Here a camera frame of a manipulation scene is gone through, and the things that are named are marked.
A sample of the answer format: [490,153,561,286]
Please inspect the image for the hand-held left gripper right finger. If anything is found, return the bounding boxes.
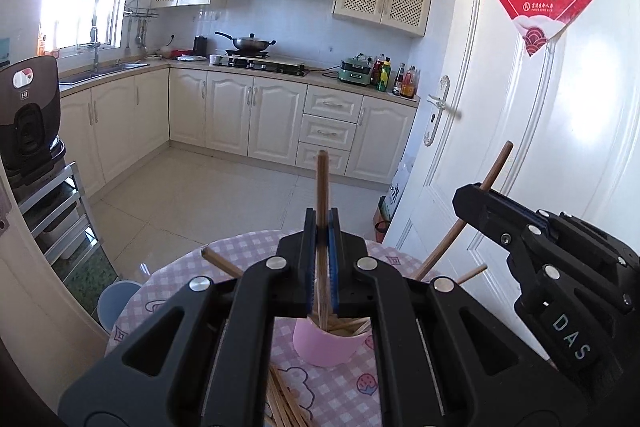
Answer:
[327,207,590,427]

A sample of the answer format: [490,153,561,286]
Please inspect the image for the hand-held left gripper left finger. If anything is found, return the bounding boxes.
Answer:
[57,207,319,427]

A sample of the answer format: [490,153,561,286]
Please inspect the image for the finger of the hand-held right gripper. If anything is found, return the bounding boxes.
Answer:
[531,208,640,269]
[452,183,637,315]

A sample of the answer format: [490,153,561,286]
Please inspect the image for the dark wooden chopstick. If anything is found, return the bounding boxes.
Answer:
[316,150,331,333]
[201,247,244,279]
[412,141,515,282]

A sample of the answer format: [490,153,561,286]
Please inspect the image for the light wooden chopstick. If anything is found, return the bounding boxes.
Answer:
[267,367,282,427]
[269,368,293,427]
[274,372,315,427]
[456,263,488,286]
[271,369,303,427]

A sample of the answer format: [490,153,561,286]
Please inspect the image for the bunch of chopsticks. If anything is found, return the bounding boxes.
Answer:
[327,316,373,337]

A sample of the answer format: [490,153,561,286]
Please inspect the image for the pink cup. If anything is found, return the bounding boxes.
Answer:
[291,314,376,368]

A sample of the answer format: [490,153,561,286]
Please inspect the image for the red bag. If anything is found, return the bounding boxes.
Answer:
[372,207,392,244]

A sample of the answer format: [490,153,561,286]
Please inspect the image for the white green bag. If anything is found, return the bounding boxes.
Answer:
[387,158,419,229]

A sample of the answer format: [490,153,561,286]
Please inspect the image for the white door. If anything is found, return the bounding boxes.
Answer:
[385,0,640,360]

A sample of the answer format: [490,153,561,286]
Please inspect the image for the pink checkered tablecloth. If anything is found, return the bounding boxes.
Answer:
[105,229,556,427]

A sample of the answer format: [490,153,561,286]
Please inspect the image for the cream lower kitchen cabinets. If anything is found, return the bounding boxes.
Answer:
[59,67,420,186]

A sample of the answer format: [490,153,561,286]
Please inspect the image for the green electric pot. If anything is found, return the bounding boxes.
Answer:
[339,53,374,86]

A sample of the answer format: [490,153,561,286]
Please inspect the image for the light blue plastic stool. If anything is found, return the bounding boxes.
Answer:
[96,281,143,333]

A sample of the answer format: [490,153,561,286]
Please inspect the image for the gas stove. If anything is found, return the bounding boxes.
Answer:
[211,51,307,76]

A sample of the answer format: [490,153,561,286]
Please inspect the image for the steel wok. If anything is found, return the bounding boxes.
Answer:
[215,31,277,54]

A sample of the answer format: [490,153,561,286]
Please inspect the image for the metal storage rack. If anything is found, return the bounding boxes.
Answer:
[15,161,102,282]

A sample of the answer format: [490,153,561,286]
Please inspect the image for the steel sink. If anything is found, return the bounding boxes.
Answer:
[59,62,150,86]

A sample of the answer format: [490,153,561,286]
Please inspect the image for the steel faucet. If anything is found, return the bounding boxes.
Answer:
[87,27,102,72]

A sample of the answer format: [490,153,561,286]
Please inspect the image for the dark brown rice cooker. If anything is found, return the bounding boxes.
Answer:
[0,55,67,188]

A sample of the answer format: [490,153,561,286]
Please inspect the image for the cream door handle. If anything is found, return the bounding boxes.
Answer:
[422,75,463,148]

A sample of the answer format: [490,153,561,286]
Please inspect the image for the utensil rail with utensils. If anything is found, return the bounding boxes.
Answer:
[123,0,161,58]

